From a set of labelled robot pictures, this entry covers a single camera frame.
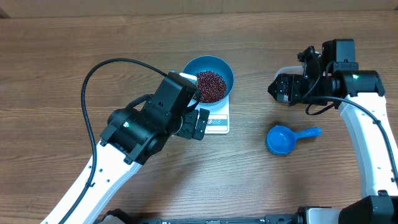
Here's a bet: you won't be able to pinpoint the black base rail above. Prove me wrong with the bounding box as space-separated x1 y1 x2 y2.
133 214 305 224

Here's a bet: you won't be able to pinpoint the blue plastic measuring scoop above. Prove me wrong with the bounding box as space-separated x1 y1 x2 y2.
265 125 322 156

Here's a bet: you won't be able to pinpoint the white digital kitchen scale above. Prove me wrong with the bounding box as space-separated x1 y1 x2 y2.
197 96 230 134

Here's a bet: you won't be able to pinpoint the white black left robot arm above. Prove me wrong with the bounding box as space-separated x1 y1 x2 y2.
43 72 209 223

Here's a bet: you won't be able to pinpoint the teal plastic bowl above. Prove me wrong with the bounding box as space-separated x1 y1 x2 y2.
183 55 234 106

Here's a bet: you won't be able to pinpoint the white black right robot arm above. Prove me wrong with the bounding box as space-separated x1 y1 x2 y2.
265 39 397 223

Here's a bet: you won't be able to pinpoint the red beans in bowl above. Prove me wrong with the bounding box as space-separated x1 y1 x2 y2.
197 71 227 103

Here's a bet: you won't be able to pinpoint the clear plastic bean container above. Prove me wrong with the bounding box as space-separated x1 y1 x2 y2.
274 65 303 79

